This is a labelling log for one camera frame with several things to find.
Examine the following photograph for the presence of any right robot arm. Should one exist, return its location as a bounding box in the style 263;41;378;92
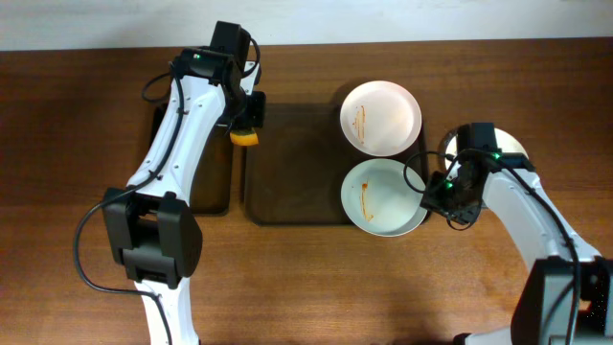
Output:
420;123;612;345

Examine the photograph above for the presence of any white plate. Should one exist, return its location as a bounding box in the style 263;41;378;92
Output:
443;127;529;157
339;80;422;157
340;158;428;237

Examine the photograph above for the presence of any black sponge tray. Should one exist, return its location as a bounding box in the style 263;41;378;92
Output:
151;102;237;217

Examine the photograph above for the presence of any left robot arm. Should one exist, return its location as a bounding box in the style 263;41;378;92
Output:
102;21;265;344

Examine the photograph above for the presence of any brown serving tray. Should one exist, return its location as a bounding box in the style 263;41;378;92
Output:
242;103;371;226

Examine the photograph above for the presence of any green and orange sponge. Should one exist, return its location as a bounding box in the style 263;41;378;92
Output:
230;128;259;147

